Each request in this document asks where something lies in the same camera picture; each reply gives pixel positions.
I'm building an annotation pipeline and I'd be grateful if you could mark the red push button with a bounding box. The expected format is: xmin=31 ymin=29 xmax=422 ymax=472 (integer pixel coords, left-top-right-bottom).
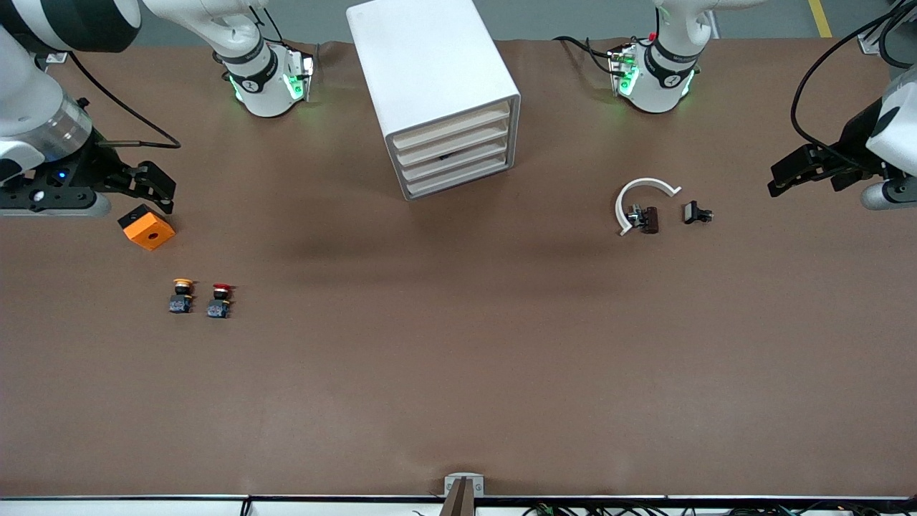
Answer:
xmin=206 ymin=283 xmax=235 ymax=320

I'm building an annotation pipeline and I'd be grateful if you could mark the yellow push button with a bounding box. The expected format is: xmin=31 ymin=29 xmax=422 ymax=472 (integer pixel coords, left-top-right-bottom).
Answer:
xmin=168 ymin=278 xmax=197 ymax=315

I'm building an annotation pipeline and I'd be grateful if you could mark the orange box with black side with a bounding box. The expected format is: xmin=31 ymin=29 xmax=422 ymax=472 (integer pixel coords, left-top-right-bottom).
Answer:
xmin=117 ymin=204 xmax=176 ymax=252

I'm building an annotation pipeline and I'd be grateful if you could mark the white curved plastic arc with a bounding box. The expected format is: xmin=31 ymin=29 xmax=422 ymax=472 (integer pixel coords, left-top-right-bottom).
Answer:
xmin=615 ymin=177 xmax=682 ymax=237

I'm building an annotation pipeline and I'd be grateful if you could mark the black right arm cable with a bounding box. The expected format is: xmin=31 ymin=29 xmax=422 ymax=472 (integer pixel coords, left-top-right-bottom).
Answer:
xmin=68 ymin=52 xmax=181 ymax=150

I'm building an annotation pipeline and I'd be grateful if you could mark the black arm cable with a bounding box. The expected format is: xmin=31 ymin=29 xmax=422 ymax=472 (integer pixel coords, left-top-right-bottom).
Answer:
xmin=790 ymin=0 xmax=911 ymax=155
xmin=68 ymin=52 xmax=181 ymax=150

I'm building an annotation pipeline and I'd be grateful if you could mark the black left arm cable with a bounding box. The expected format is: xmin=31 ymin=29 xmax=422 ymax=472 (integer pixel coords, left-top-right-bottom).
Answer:
xmin=790 ymin=0 xmax=911 ymax=155

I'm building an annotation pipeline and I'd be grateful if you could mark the dark brown switch part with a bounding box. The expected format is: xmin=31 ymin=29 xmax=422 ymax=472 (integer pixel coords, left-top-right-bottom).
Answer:
xmin=627 ymin=204 xmax=660 ymax=235

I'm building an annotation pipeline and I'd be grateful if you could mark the black base cable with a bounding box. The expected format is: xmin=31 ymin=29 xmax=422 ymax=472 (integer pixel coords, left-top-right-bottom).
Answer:
xmin=553 ymin=34 xmax=624 ymax=72

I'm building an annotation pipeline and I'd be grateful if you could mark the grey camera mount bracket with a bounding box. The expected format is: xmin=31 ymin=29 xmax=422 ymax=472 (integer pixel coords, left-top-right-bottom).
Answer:
xmin=438 ymin=473 xmax=486 ymax=516

